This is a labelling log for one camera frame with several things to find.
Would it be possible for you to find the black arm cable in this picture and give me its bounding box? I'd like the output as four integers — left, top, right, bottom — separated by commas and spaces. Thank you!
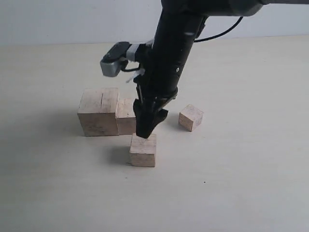
194, 15, 244, 43

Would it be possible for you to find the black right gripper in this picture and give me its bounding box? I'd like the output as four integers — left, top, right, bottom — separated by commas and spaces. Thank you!
133, 74, 178, 139

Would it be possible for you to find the second largest wooden cube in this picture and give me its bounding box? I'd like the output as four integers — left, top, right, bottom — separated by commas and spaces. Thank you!
116, 98, 136, 135

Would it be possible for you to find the smallest wooden cube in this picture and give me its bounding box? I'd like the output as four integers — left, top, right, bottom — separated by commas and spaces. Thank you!
178, 104, 204, 132

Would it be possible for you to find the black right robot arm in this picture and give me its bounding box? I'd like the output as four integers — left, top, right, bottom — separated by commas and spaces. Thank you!
133, 0, 263, 138

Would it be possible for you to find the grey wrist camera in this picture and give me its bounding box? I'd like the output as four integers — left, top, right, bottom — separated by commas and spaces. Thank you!
100, 42, 140, 77

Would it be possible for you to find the third largest wooden cube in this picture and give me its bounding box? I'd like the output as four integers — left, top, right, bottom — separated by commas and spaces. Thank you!
129, 133, 156, 167

